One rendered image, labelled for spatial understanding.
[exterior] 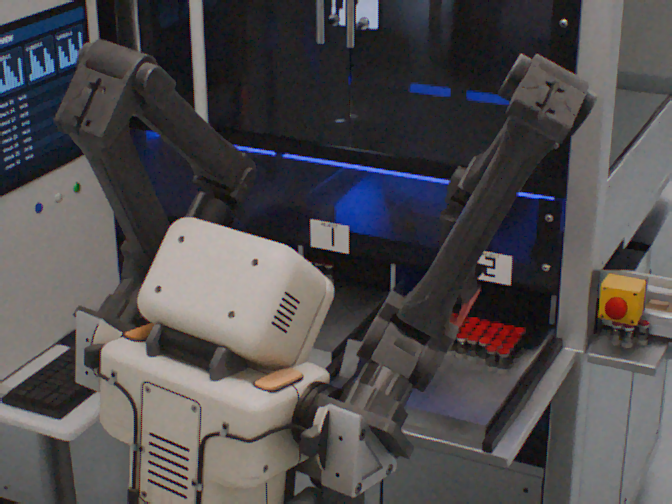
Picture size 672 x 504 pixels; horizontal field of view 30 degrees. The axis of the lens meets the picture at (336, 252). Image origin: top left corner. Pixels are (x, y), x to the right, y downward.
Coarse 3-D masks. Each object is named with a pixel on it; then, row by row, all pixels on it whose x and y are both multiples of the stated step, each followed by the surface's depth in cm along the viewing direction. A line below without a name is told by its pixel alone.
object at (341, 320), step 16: (336, 288) 262; (352, 288) 262; (368, 288) 262; (400, 288) 257; (336, 304) 255; (352, 304) 255; (368, 304) 255; (336, 320) 249; (352, 320) 249; (368, 320) 244; (320, 336) 243; (336, 336) 243; (352, 336) 238; (320, 352) 231; (336, 352) 232
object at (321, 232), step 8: (312, 224) 253; (320, 224) 252; (328, 224) 251; (336, 224) 250; (312, 232) 253; (320, 232) 253; (328, 232) 252; (336, 232) 251; (344, 232) 250; (312, 240) 254; (320, 240) 253; (328, 240) 253; (336, 240) 252; (344, 240) 251; (328, 248) 253; (336, 248) 252; (344, 248) 252
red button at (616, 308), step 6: (612, 300) 227; (618, 300) 227; (606, 306) 227; (612, 306) 227; (618, 306) 226; (624, 306) 226; (606, 312) 228; (612, 312) 227; (618, 312) 226; (624, 312) 226; (612, 318) 228; (618, 318) 227
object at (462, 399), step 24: (456, 360) 234; (528, 360) 234; (432, 384) 226; (456, 384) 226; (480, 384) 226; (504, 384) 226; (408, 408) 213; (432, 408) 218; (456, 408) 218; (480, 408) 218; (504, 408) 216; (456, 432) 210; (480, 432) 208
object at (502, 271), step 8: (488, 256) 238; (496, 256) 237; (504, 256) 236; (488, 264) 238; (496, 264) 238; (504, 264) 237; (488, 272) 239; (496, 272) 238; (504, 272) 238; (488, 280) 240; (496, 280) 239; (504, 280) 238
